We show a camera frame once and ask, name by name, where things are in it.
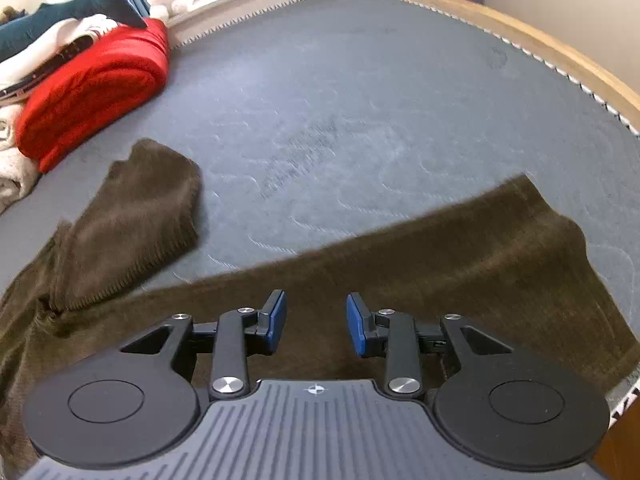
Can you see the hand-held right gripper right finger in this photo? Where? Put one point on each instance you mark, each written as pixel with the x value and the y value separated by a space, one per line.
pixel 356 321

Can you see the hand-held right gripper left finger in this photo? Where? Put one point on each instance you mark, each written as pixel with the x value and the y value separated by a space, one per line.
pixel 276 320

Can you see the brown pants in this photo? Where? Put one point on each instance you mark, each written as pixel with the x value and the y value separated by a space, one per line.
pixel 500 260

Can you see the red blanket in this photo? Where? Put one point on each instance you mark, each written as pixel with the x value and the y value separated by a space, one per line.
pixel 90 95

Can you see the cream blanket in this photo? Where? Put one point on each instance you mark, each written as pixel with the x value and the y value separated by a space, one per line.
pixel 12 175

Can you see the blue shark plush toy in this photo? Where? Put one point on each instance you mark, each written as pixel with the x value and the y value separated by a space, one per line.
pixel 30 25

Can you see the wooden bed frame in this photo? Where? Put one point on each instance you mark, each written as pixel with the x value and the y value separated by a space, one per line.
pixel 550 42

